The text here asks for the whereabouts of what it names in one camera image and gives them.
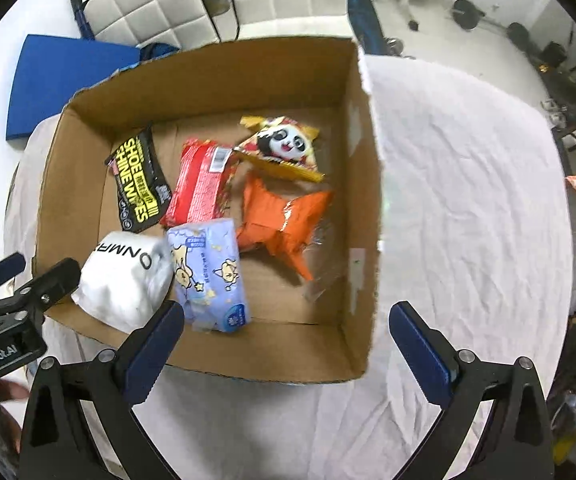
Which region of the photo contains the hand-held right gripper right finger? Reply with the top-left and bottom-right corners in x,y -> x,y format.
389,301 -> 555,480

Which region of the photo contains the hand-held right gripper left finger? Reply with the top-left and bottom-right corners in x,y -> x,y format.
18,300 -> 186,480

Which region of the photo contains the white soft packet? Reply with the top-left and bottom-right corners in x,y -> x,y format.
70,230 -> 175,333

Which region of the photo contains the light blue tissue pack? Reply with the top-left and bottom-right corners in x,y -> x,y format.
167,217 -> 251,333

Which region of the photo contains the black wipes packet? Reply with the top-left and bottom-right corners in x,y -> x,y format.
104,125 -> 171,233

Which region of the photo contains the cardboard box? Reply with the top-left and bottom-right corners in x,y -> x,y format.
34,36 -> 386,385

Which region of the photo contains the red snack packet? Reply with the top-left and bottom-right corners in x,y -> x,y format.
159,139 -> 239,228

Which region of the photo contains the orange snack packet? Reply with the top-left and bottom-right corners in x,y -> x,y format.
235,172 -> 335,282

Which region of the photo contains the yellow panda snack packet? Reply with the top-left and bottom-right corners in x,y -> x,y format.
233,115 -> 326,183

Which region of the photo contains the person's left hand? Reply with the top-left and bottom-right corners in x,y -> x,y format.
0,381 -> 30,405

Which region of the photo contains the blue foam mat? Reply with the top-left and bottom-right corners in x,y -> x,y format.
6,34 -> 141,153

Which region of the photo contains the dark blue cloth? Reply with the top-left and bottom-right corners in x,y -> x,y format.
138,42 -> 181,61

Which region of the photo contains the blue weight bench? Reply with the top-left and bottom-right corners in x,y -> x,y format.
346,0 -> 381,56

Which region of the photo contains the short barbell with black plates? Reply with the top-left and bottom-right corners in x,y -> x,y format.
452,0 -> 530,48

